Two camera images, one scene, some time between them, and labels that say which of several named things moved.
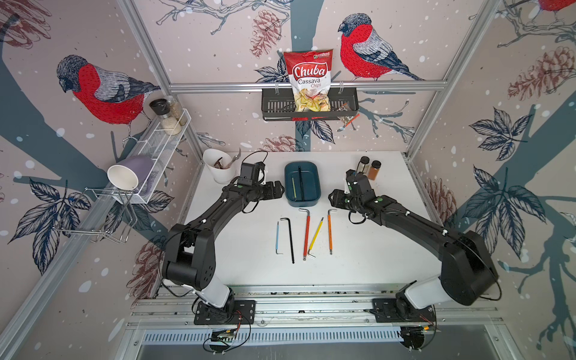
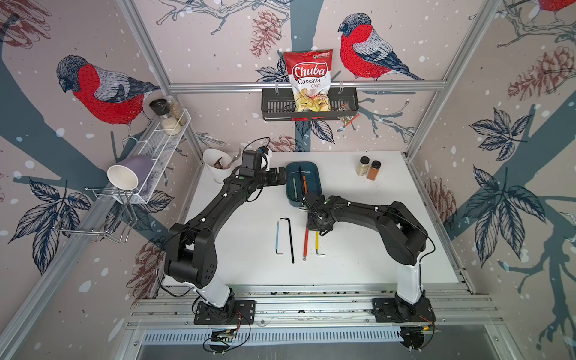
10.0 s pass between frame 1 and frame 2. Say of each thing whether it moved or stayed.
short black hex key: stayed
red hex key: stayed
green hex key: stayed
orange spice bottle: stayed
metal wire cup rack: stayed
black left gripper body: moved
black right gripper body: moved
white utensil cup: stayed
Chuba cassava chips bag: stayed
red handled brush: stayed
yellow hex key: moved
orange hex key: moved
